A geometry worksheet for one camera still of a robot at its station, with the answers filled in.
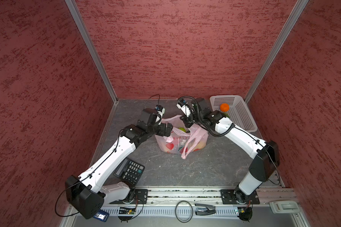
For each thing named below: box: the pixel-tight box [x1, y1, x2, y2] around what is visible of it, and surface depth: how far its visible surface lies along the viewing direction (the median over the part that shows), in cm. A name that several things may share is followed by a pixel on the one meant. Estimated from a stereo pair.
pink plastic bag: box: [154, 115, 209, 160], surface depth 80 cm
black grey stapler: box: [194, 203, 216, 216], surface depth 71 cm
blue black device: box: [92, 209, 110, 222], surface depth 68 cm
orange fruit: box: [219, 103, 230, 113], surface depth 113 cm
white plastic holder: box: [269, 200, 300, 214], surface depth 71 cm
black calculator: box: [113, 157, 146, 186], surface depth 82 cm
